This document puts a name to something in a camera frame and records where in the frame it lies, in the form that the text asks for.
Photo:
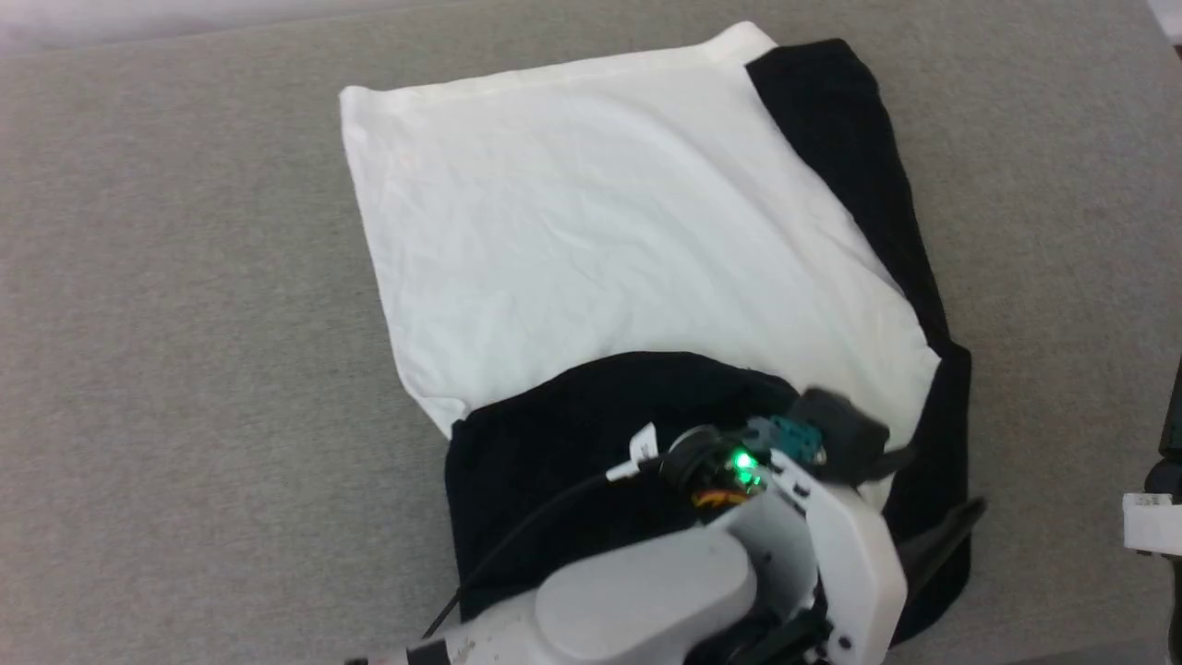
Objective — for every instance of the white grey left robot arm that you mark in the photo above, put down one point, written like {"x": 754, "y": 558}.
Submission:
{"x": 637, "y": 591}

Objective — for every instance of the grey fabric sofa cushion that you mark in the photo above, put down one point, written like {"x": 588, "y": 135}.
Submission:
{"x": 185, "y": 323}

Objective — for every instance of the black and white shirt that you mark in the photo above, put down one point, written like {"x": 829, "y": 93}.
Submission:
{"x": 600, "y": 231}

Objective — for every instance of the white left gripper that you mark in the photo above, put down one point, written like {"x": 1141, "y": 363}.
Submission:
{"x": 850, "y": 563}

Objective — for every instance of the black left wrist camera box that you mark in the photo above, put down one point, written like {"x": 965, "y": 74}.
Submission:
{"x": 845, "y": 434}

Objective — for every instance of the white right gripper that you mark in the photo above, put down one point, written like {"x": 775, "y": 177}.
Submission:
{"x": 1154, "y": 525}

